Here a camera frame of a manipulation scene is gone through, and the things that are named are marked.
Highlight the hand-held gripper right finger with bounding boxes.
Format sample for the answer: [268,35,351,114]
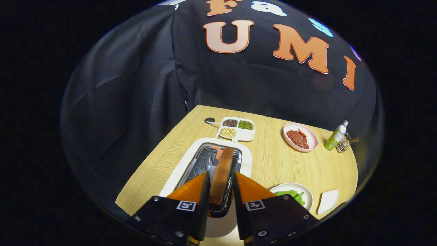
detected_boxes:
[232,171,320,246]

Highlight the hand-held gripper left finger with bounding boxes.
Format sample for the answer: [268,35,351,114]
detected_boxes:
[127,171,211,246]

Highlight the toasted bread slice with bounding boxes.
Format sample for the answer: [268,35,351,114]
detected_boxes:
[209,147,235,206]

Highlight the green lettuce leaf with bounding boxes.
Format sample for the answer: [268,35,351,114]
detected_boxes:
[275,190,305,206]

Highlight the white toaster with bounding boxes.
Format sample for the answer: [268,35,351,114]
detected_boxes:
[159,137,252,238]

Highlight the round white plate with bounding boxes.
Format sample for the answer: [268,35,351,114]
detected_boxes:
[269,183,313,211]

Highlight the white divided dish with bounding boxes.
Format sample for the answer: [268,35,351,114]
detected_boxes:
[216,117,255,142]

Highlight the brown meat pieces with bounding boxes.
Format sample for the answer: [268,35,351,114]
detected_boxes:
[286,130,309,149]

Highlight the small white square plate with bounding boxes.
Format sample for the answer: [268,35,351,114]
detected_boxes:
[317,190,339,215]

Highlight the pink plate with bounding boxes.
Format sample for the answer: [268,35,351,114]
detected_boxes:
[283,122,319,152]

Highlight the silver bottle with green label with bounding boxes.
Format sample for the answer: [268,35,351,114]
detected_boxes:
[324,120,349,151]

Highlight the black backdrop cloth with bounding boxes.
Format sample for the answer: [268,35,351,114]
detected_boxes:
[60,0,384,219]

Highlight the metal wire basket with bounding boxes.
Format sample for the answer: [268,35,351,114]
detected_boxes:
[336,133,360,153]

